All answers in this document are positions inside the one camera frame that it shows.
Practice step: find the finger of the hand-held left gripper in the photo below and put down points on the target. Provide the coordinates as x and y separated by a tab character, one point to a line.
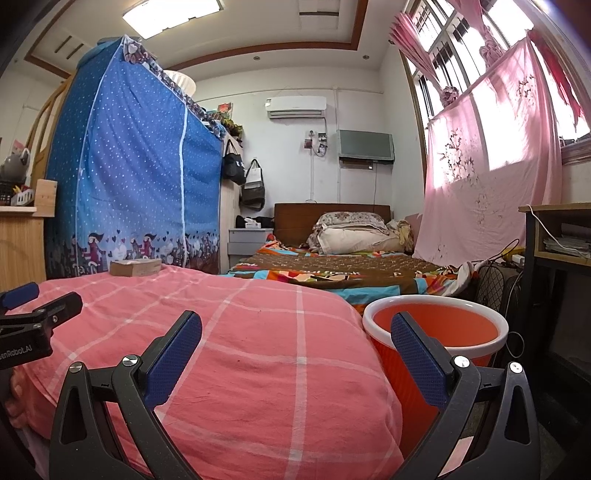
21	295
60	309

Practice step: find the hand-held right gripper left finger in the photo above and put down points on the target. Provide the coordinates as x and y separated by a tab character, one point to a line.
173	355

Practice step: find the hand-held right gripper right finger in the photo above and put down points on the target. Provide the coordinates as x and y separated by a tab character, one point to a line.
418	355

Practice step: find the orange bucket with white rim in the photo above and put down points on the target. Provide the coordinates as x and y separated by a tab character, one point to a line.
461	327

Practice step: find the wooden cabinet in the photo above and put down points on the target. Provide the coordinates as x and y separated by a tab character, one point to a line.
23	244

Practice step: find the pink checked blanket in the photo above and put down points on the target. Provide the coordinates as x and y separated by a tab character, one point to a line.
254	346

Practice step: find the flat cardboard box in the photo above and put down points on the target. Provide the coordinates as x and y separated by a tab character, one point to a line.
136	268

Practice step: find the colourful patterned bed quilt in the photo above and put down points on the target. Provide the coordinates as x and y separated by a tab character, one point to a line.
369	272

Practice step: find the small white basket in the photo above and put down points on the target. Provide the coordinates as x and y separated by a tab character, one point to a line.
23	198

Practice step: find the small wooden board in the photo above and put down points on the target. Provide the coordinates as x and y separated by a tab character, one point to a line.
46	198

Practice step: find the black quilted case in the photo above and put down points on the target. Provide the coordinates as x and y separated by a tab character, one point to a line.
498	295

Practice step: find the pale yellow cloth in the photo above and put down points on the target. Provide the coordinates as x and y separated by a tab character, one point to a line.
402	235

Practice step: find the cream pillow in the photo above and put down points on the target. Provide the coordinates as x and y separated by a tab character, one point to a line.
360	242

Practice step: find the grey rounded ornament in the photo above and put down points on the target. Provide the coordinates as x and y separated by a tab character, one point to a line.
14	168

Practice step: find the grey nightstand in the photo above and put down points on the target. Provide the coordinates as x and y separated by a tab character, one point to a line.
249	247

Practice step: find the dark desk with wooden shelf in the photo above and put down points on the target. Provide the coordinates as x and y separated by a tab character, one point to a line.
531	277

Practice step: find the tall white cupboard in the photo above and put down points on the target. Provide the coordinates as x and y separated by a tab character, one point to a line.
228	221

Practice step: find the floral pillow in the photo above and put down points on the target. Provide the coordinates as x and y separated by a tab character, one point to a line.
351	219

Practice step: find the white tissue box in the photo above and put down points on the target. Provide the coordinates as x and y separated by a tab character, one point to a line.
252	225

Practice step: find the black clothes heap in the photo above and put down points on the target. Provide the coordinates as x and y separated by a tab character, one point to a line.
263	221

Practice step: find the blue dotted fabric wardrobe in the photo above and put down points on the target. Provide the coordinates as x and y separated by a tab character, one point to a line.
129	161

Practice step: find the brown wooden headboard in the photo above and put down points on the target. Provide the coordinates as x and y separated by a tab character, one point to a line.
295	221

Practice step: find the grey black tote bag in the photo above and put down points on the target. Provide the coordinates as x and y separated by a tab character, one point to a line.
253	191

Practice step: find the stack of papers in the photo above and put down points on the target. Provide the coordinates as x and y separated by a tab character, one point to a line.
568	247

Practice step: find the pink embroidered hanging sheet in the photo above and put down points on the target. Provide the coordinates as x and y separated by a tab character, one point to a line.
489	184

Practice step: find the black handbag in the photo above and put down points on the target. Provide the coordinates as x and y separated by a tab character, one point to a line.
234	168

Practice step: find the green clutter heap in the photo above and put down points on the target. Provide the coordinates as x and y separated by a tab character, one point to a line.
234	127

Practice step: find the red picture card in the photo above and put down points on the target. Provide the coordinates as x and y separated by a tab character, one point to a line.
225	108

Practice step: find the white plastic basin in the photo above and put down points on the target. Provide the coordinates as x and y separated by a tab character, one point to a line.
182	83

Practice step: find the white air conditioner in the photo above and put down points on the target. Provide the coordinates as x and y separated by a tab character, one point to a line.
296	106

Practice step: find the ceiling light panel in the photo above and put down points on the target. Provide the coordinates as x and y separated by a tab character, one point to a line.
173	18

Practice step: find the pink window curtain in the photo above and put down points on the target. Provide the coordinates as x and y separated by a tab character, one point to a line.
413	41

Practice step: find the wooden shelf frame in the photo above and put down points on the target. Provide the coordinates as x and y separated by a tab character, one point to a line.
46	124

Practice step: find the wall mounted television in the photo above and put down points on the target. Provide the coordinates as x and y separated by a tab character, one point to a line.
364	145

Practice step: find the window with frame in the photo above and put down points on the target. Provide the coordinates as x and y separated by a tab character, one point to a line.
461	46

